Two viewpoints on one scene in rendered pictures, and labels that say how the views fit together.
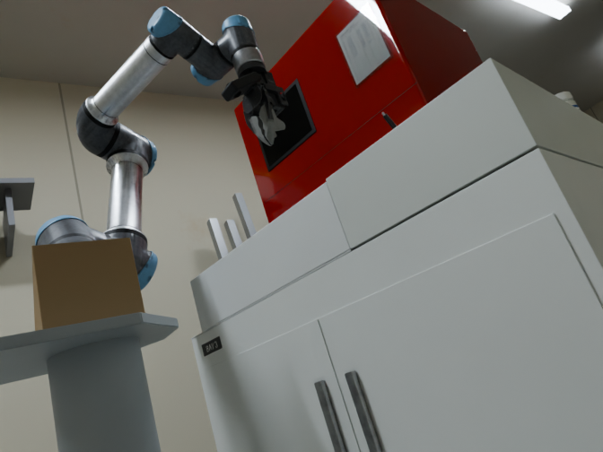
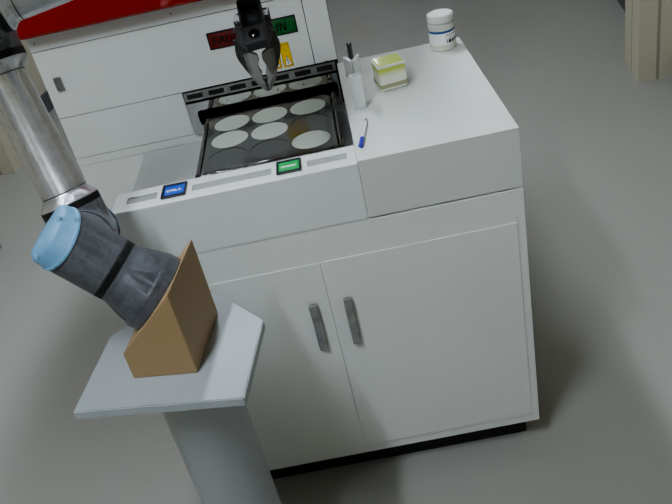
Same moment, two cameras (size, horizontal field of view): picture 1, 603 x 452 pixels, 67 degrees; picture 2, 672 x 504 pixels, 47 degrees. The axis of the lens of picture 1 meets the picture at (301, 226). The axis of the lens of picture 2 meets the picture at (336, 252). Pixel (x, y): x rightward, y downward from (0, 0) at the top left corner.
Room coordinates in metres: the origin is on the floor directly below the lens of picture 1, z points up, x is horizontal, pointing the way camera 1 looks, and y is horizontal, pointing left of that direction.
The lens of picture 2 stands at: (-0.27, 0.95, 1.71)
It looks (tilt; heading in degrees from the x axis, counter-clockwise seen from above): 33 degrees down; 320
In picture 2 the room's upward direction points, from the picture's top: 13 degrees counter-clockwise
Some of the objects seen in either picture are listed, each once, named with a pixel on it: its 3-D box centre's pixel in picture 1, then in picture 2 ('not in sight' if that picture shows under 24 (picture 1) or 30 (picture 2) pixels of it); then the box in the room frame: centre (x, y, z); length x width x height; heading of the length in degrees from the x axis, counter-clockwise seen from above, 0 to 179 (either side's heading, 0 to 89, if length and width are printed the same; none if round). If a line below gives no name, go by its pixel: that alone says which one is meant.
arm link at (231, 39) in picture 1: (240, 41); not in sight; (0.96, 0.00, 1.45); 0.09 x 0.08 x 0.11; 59
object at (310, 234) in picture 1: (270, 266); (241, 206); (1.03, 0.10, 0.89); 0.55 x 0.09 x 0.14; 47
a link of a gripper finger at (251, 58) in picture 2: (267, 132); (256, 67); (0.97, 0.01, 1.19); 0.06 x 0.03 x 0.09; 137
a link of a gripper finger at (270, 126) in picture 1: (275, 125); (270, 64); (0.95, -0.02, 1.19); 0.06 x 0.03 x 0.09; 137
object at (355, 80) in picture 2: not in sight; (355, 78); (1.01, -0.30, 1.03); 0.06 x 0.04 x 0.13; 137
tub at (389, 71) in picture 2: not in sight; (389, 72); (1.00, -0.42, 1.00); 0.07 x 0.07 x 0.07; 56
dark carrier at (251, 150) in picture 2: not in sight; (269, 131); (1.25, -0.20, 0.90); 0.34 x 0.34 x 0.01; 47
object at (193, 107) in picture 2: not in sight; (264, 103); (1.42, -0.33, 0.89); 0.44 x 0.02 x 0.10; 47
